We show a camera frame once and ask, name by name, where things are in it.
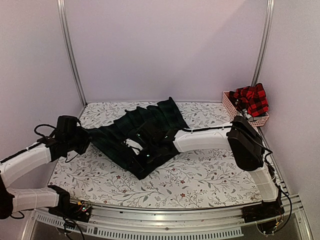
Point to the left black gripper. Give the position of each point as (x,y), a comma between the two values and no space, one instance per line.
(87,139)

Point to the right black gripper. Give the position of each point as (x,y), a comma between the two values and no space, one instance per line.
(139,167)

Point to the dark green plaid skirt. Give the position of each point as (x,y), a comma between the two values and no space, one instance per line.
(154,126)

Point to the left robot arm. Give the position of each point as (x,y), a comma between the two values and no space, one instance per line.
(67,136)

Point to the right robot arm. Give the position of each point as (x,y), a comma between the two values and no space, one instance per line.
(238,136)

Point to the floral patterned table mat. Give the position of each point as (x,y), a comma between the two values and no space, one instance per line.
(204,178)

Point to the pink plastic basket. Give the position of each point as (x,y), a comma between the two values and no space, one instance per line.
(254,121)

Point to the grey white plaid cloth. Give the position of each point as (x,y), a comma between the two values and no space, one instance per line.
(246,115)

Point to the red black plaid shirt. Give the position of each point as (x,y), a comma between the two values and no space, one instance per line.
(253,99)

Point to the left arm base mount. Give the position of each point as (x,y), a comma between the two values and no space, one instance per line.
(65,208)

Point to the front aluminium rail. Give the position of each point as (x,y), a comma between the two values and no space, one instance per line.
(127,223)

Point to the left aluminium frame post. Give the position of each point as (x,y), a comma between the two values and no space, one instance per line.
(61,6)

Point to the aluminium frame post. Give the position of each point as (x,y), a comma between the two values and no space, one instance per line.
(270,4)
(61,6)

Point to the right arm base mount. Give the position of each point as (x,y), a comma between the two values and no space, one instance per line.
(266,215)

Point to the right aluminium frame post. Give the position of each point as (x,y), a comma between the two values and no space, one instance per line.
(270,4)

